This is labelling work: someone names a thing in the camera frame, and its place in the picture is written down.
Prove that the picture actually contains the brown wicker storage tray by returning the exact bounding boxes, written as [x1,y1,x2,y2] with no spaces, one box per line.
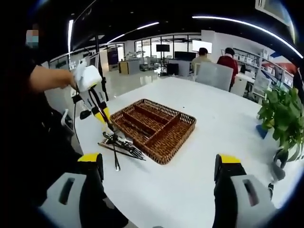
[110,98,197,166]

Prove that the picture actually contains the white storage shelves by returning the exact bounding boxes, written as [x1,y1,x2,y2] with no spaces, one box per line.
[234,47,296,98]

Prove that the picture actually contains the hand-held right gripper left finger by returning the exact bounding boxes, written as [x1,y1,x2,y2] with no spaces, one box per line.
[38,153,107,228]

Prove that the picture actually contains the wide black monitor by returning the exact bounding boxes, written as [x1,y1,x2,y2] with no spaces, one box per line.
[174,51,198,60]

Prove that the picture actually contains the ceiling air vent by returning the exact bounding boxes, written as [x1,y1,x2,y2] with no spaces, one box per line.
[255,0,290,24]

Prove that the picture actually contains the yellow cabinet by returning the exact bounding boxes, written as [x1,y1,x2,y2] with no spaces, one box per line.
[118,61,130,75]

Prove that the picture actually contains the green potted plant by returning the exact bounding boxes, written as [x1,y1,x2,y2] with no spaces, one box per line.
[257,86,304,162]

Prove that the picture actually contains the black light stand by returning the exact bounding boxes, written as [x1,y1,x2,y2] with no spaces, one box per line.
[95,35,109,102]

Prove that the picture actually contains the black monitor on stand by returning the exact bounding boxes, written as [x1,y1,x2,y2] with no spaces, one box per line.
[156,44,171,76]

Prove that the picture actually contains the frosted desk partition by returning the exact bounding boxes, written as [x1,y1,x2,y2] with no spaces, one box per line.
[196,62,234,92]

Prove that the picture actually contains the pile of steel cutlery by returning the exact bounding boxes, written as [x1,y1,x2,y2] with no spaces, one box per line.
[98,141,145,160]

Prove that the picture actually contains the long ceiling light strip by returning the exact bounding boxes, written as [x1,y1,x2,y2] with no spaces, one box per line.
[191,16,304,59]

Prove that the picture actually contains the steel fork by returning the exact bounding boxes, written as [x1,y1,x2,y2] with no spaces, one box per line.
[122,146,147,161]

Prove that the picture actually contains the white wall screen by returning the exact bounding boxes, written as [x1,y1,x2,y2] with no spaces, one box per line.
[191,39,213,53]

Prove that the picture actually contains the person in dark clothes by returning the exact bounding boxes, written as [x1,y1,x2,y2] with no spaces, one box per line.
[11,64,83,209]

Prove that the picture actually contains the small black device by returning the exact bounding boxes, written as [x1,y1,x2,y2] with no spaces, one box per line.
[267,182,275,200]

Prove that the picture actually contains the white frame office chair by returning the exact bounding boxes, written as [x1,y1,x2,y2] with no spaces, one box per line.
[60,108,91,135]

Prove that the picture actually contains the person's left hand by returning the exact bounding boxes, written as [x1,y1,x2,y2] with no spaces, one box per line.
[62,72,78,90]

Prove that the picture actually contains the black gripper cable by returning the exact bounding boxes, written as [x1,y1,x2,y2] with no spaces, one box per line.
[70,84,81,144]

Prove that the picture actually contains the short ceiling light strip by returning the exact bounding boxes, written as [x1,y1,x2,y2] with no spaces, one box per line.
[106,22,160,44]

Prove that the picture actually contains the black curved object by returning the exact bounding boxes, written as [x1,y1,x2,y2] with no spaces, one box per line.
[272,148,287,183]

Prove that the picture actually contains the blue packet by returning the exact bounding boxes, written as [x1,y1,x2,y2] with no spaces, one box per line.
[256,124,269,140]

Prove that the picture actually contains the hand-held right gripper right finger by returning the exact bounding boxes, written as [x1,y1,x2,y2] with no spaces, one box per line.
[213,153,277,228]

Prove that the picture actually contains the upright light tube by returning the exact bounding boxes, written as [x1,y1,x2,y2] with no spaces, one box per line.
[68,19,75,57]

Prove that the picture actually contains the dark blue display board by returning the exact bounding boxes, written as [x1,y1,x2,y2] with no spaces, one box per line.
[107,47,119,66]

